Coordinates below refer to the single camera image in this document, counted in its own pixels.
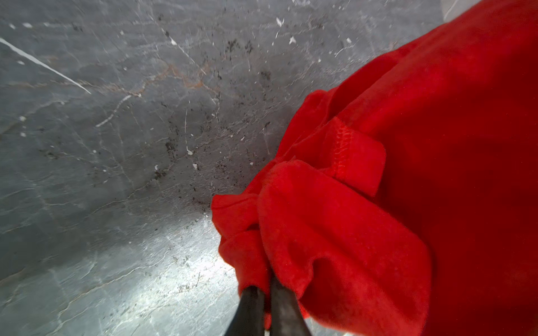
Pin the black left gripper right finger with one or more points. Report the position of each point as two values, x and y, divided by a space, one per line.
286 316

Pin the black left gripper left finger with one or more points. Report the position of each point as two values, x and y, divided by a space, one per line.
249 316

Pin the red cloth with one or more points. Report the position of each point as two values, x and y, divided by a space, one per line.
404 201

